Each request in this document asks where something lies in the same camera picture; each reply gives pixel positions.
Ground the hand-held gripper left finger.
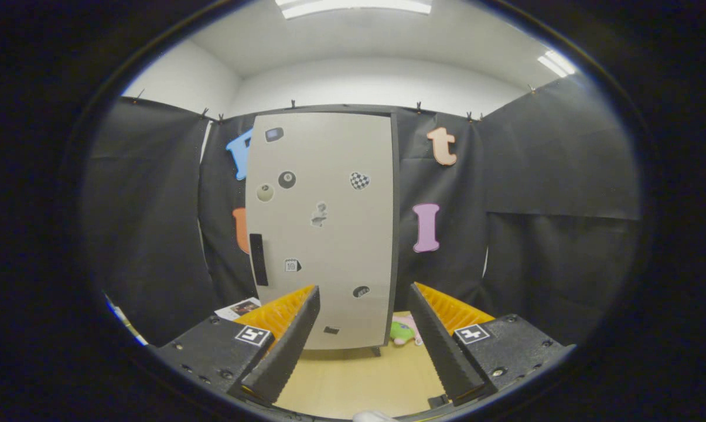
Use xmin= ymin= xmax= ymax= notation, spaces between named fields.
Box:
xmin=148 ymin=285 xmax=321 ymax=407

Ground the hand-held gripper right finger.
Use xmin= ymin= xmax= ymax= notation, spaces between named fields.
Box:
xmin=408 ymin=282 xmax=577 ymax=409

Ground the dark grey shoe cabinet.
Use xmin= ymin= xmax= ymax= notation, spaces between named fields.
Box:
xmin=245 ymin=104 xmax=402 ymax=357

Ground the green and pink plush toy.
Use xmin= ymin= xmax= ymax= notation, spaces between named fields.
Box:
xmin=390 ymin=315 xmax=424 ymax=347

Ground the white book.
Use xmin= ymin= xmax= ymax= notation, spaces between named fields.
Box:
xmin=215 ymin=297 xmax=262 ymax=322

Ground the black backdrop cloth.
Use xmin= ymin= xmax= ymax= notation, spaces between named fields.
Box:
xmin=83 ymin=75 xmax=643 ymax=346

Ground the row of small backdrop clips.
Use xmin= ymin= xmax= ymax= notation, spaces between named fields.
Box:
xmin=132 ymin=84 xmax=538 ymax=122

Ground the small ceiling light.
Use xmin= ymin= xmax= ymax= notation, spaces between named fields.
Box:
xmin=537 ymin=50 xmax=577 ymax=78

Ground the long ceiling light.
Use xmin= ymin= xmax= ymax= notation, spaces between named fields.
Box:
xmin=275 ymin=0 xmax=433 ymax=20

